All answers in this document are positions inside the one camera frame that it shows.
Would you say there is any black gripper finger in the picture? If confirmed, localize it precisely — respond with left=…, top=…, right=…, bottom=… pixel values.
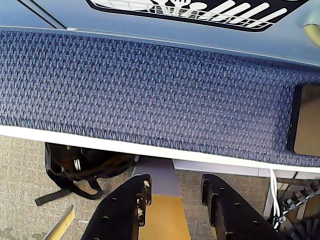
left=201, top=174, right=288, bottom=240
left=79, top=173, right=153, bottom=240

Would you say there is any yellow wooden board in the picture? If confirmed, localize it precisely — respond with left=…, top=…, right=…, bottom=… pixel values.
left=138, top=193, right=193, bottom=240

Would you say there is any wooden strip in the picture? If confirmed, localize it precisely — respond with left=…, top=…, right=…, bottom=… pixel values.
left=42, top=204, right=76, bottom=240

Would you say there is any gray desk leg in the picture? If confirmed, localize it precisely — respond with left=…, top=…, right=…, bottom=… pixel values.
left=134, top=158, right=184, bottom=199

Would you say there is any black backpack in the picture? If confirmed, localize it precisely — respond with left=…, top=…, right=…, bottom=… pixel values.
left=34, top=142, right=137, bottom=207

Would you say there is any black smartphone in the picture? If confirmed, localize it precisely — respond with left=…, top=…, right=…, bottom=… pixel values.
left=286, top=83, right=320, bottom=157

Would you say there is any blue woven mat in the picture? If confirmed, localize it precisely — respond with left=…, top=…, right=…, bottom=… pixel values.
left=0, top=29, right=320, bottom=168

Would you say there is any blue toy kitchen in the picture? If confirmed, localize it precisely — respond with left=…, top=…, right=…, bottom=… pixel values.
left=0, top=0, right=320, bottom=70

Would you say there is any white cable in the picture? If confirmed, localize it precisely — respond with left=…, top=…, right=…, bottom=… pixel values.
left=268, top=168, right=281, bottom=230

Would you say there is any black cable chain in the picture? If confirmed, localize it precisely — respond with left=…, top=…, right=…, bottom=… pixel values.
left=282, top=179, right=320, bottom=215

